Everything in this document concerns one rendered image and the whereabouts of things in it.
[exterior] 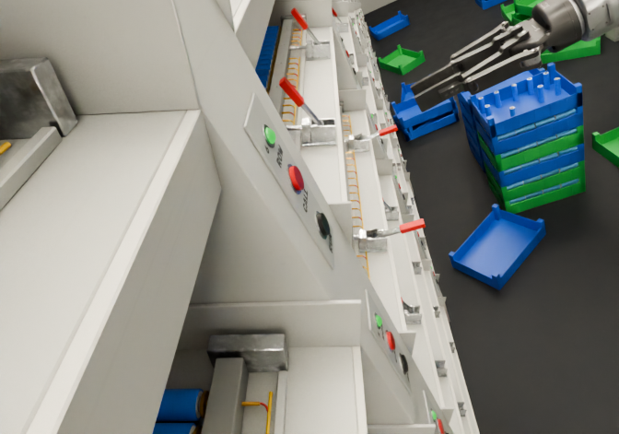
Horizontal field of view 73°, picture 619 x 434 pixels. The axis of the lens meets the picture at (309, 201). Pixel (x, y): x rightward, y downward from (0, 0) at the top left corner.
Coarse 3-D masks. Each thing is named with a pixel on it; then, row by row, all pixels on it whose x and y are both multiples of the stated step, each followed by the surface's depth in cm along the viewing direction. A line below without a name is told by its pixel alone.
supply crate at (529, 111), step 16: (560, 80) 148; (512, 96) 158; (528, 96) 154; (544, 96) 150; (560, 96) 147; (576, 96) 137; (480, 112) 151; (496, 112) 155; (528, 112) 140; (544, 112) 141; (560, 112) 141; (496, 128) 144; (512, 128) 144
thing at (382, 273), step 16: (352, 96) 92; (352, 112) 94; (352, 128) 89; (368, 128) 88; (352, 160) 80; (368, 160) 79; (352, 176) 76; (368, 176) 75; (368, 192) 72; (368, 208) 69; (368, 224) 66; (384, 224) 66; (368, 256) 61; (384, 256) 60; (384, 272) 58; (384, 288) 56; (384, 304) 54; (400, 304) 54; (400, 320) 52
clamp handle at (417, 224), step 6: (408, 222) 60; (414, 222) 60; (420, 222) 59; (396, 228) 60; (402, 228) 60; (408, 228) 59; (414, 228) 59; (420, 228) 59; (378, 234) 60; (384, 234) 60; (390, 234) 60
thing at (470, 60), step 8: (520, 24) 62; (504, 32) 63; (512, 32) 62; (496, 40) 63; (480, 48) 65; (488, 48) 64; (496, 48) 64; (464, 56) 66; (472, 56) 65; (480, 56) 65; (488, 56) 65; (456, 64) 66; (464, 64) 66; (472, 64) 66; (464, 72) 67
